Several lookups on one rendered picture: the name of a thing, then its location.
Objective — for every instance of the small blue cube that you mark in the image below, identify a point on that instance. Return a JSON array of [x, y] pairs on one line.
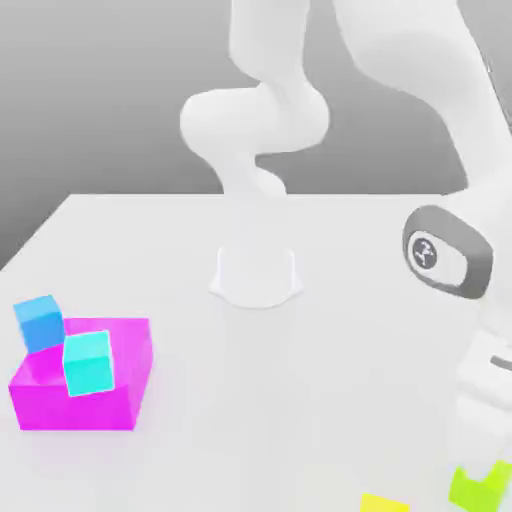
[[40, 326]]

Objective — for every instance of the large magenta box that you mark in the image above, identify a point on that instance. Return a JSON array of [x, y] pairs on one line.
[[80, 412]]

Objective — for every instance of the small lime green cube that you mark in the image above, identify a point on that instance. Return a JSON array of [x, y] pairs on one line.
[[476, 494]]

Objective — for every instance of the small yellow cube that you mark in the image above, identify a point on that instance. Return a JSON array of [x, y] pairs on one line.
[[382, 504]]

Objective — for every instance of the small cyan cube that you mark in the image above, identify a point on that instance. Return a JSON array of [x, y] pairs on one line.
[[88, 368]]

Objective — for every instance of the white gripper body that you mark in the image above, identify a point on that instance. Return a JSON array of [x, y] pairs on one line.
[[478, 384]]

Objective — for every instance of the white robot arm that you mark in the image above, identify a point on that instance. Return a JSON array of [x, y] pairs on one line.
[[276, 120]]

